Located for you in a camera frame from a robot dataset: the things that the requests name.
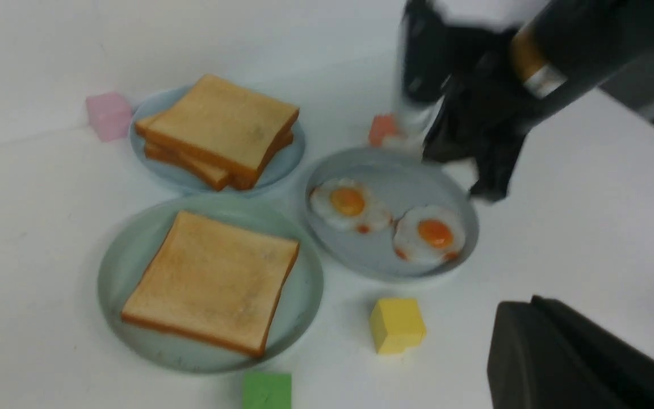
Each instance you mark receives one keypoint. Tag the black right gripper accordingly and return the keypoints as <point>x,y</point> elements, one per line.
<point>476,120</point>

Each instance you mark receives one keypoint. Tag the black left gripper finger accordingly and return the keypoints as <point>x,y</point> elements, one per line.
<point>545,354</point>

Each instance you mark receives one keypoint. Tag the toast slice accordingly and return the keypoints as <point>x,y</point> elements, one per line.
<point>213,282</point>
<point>218,179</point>
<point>221,124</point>

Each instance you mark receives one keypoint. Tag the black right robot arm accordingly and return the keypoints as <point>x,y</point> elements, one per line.
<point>569,48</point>

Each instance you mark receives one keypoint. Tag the orange foam cube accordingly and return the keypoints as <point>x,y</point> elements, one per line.
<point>384,132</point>

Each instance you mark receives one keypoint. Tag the front fried egg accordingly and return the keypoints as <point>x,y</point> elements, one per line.
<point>429,235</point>

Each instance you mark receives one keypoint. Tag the fried egg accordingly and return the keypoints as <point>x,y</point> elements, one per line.
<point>348,205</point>
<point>429,235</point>

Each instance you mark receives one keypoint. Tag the grey egg plate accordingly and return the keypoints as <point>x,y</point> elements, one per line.
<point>401,183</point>

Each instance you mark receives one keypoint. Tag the yellow foam cube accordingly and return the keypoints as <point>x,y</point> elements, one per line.
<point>396,324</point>

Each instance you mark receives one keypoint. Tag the rear fried egg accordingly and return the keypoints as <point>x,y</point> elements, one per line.
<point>348,205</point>

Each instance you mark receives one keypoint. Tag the blue bread plate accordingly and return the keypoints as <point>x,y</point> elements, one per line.
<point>278,169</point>

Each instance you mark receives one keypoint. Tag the green foam cube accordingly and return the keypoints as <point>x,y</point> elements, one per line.
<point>262,389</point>

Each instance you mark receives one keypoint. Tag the pink foam cube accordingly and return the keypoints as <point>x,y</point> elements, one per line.
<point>110,115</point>

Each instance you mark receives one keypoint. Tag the green plate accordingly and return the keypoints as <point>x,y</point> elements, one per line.
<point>127,256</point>

